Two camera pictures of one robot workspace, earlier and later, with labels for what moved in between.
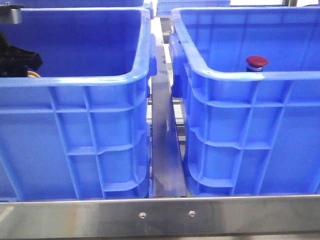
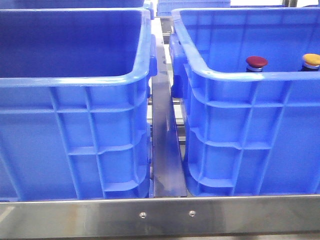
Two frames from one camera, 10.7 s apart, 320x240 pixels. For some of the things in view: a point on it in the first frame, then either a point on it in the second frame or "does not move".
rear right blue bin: (164, 7) does not move
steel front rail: (198, 216) does not move
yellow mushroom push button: (32, 74) to (311, 60)
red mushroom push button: (255, 63) does not move
